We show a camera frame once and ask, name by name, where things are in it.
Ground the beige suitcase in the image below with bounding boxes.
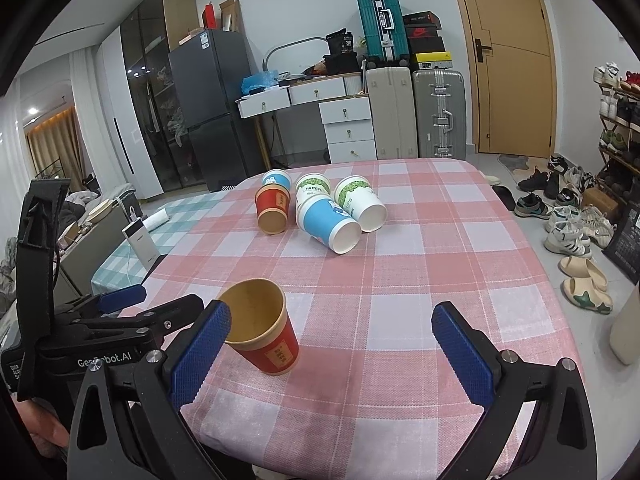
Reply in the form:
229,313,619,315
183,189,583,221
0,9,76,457
365,66,419,162

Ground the silver suitcase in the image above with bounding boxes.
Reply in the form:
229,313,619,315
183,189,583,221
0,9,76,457
411,68,468,161

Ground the pink checked tablecloth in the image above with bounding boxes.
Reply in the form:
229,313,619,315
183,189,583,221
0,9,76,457
142,157,583,478

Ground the person's left hand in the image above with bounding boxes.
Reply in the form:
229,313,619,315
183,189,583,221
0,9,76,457
20,400,68,458

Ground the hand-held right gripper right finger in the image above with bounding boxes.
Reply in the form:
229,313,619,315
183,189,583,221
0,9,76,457
431,301,599,480

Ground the teal checked cloth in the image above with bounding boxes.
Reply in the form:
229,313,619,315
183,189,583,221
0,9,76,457
91,191,236,297

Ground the black printed bag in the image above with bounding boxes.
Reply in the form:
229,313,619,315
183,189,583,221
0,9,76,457
602,207,640,287

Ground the black slipper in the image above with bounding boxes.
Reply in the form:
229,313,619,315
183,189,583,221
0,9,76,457
492,185,517,212

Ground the cream bag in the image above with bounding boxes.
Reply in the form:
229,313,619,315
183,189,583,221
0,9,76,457
608,285,640,366

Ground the white desk with drawers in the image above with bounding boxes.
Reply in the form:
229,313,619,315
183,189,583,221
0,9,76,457
236,72,378,171

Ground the small blue paper cup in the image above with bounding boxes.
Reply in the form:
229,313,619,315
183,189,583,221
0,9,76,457
262,169,292,192

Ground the white power bank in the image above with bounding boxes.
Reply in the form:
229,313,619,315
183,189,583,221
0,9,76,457
121,221,156,268

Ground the cluster of sneakers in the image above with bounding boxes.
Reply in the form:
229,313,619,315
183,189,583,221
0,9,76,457
514,154,617,260

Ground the beige foam slipper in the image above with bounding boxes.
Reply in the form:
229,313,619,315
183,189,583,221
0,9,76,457
562,277,614,315
559,256,609,292

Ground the row of shelved shoes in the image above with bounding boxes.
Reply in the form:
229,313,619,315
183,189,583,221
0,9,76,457
593,62,640,181

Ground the green leaf paper cup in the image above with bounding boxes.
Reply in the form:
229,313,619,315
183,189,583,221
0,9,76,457
295,172,332,204
334,176,388,233

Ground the dark grey fridge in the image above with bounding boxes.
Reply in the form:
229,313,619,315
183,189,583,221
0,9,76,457
167,29,266,193

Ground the red paper cup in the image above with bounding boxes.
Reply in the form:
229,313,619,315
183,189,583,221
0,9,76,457
216,278,300,377
255,183,292,236

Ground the stack of shoe boxes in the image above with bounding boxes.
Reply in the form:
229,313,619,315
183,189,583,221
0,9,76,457
402,11,454,71

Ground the glass door cabinet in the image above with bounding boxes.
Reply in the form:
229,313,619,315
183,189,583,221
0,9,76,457
120,0,211,194

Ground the shoe rack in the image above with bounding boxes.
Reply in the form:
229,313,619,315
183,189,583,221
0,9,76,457
596,80,640,203

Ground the wooden door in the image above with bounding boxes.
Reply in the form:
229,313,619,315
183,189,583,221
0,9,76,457
445,0,559,159

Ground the small cardboard box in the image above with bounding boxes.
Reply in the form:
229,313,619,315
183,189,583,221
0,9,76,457
582,187,621,223

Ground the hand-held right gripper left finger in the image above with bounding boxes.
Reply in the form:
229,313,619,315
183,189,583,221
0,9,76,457
67,300,233,480

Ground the arched desk lamp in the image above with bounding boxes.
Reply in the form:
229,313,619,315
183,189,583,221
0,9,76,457
262,36,328,75

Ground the blue plastic bag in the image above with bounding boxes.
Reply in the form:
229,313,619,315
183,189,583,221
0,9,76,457
241,71,277,96

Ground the brown curtain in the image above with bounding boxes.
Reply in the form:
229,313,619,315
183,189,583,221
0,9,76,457
27,110,94,187

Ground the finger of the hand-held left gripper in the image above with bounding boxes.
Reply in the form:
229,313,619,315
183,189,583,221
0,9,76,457
55,284,147,322
120,294,206,347

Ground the white wardrobe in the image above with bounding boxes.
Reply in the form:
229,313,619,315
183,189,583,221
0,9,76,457
96,25,148,202

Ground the large blue paper cup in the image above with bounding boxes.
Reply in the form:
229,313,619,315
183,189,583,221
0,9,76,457
295,194,362,255

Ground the teal suitcase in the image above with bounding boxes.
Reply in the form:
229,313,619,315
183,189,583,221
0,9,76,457
355,0,412,68

